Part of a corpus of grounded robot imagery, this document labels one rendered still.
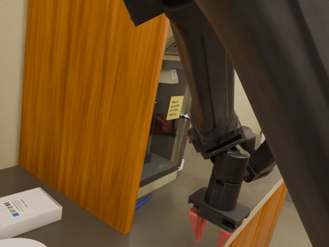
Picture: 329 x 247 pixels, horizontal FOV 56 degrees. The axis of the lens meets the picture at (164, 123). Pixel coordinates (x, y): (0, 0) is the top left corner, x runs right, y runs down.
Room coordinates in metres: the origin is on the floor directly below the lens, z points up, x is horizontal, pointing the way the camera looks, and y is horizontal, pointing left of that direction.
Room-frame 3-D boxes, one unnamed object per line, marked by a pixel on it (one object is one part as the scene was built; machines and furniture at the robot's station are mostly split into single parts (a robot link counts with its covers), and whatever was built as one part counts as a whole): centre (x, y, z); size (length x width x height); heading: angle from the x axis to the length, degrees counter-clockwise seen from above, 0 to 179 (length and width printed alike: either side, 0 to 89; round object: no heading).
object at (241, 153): (0.52, -0.13, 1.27); 0.07 x 0.06 x 0.07; 9
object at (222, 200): (0.52, -0.13, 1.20); 0.10 x 0.07 x 0.07; 58
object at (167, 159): (0.95, -0.01, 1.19); 0.30 x 0.01 x 0.40; 148
